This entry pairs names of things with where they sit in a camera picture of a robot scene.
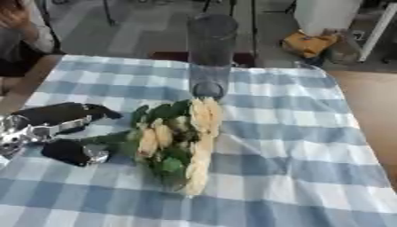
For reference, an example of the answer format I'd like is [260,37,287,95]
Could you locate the white table leg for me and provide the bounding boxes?
[356,2,397,63]

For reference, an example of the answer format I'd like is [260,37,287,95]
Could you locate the white cabinet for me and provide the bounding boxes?
[292,0,365,37]

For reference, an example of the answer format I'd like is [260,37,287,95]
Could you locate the dark red stool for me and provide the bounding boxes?
[149,51,258,68]

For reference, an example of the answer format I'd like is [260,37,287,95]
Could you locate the long cream flower spray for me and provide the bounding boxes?
[183,97,225,197]

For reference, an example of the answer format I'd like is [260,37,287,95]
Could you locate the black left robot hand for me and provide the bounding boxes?
[9,101,124,168]

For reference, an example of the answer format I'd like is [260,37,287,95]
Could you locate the person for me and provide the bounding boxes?
[0,0,56,78]

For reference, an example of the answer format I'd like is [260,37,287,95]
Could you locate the black tripod leg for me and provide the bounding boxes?
[100,0,118,27]

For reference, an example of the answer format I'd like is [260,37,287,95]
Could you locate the black stand pole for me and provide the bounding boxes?
[249,0,261,67]

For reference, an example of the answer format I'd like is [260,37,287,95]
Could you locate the cream rose stem green leaves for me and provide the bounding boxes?
[77,99,200,190]

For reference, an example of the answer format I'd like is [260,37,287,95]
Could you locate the tall clear glass vase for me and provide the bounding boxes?
[186,12,241,101]

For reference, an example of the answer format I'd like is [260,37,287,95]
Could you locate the yellow bag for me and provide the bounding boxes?
[279,29,341,59]

